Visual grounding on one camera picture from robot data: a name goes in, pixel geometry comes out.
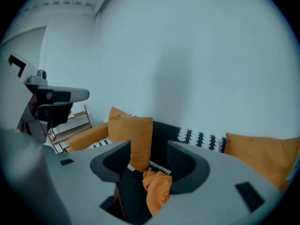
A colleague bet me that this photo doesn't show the orange cushion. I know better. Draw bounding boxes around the orange cushion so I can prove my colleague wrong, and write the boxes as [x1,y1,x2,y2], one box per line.
[224,132,300,192]
[107,106,154,173]
[67,122,110,152]

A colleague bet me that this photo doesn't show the orange cloth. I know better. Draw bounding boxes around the orange cloth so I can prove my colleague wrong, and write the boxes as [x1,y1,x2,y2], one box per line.
[142,170,173,218]

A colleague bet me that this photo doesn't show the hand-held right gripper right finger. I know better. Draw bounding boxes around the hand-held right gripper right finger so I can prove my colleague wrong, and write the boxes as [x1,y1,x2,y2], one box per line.
[144,139,289,225]

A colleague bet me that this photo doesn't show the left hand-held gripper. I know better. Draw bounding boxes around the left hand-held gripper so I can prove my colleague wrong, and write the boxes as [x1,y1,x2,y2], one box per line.
[0,54,90,145]

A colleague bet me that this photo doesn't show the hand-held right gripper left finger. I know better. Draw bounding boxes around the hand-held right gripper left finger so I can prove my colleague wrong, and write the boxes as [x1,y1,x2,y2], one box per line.
[43,140,132,225]

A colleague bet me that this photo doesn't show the wooden shelf rack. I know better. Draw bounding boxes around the wooden shelf rack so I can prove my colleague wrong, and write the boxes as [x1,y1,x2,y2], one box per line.
[48,105,92,155]

